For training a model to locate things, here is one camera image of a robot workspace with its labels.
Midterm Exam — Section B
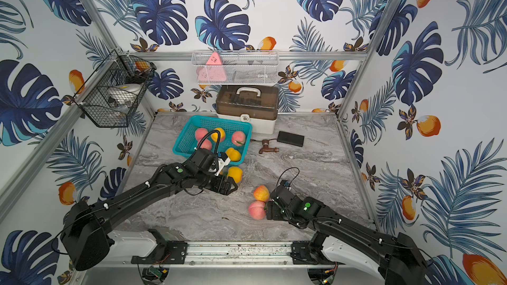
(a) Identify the orange yellow peach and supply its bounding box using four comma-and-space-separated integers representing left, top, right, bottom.
253, 185, 270, 203

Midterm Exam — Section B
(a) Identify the yellow peach front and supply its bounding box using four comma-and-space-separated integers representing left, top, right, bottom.
226, 147, 242, 162

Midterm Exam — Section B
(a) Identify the pink peach with leaf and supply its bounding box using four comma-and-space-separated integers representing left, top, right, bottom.
194, 127, 209, 142

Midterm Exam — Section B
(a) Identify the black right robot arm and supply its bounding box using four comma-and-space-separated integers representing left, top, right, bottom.
267, 185, 428, 284

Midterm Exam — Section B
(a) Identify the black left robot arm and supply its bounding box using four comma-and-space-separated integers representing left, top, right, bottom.
59, 149, 238, 271

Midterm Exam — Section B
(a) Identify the teal plastic basket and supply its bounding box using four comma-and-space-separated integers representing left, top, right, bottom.
173, 116, 253, 166

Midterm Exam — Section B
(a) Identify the white bowl in basket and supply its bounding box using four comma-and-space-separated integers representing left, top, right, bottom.
107, 84, 141, 107

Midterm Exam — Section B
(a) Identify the pink peach front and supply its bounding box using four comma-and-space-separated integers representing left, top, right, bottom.
248, 201, 266, 220

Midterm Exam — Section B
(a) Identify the maroon brass faucet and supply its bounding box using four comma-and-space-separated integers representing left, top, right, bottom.
259, 139, 279, 154

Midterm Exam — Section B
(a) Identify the black battery box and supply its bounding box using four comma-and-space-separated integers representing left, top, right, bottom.
276, 131, 305, 147

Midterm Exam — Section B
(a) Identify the white brown storage box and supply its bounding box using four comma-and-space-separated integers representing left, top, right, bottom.
215, 85, 279, 135

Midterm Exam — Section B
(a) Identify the pink triangle item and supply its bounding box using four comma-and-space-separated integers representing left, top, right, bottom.
197, 52, 227, 83

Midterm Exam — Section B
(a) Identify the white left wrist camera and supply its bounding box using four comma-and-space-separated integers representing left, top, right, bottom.
215, 157, 231, 176

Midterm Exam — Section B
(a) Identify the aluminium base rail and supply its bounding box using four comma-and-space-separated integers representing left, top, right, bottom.
78, 239, 377, 268

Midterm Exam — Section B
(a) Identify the clear wall shelf basket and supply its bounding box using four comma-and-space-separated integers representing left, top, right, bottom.
191, 50, 279, 86

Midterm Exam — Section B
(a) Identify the black wire wall basket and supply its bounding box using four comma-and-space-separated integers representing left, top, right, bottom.
72, 50, 157, 128

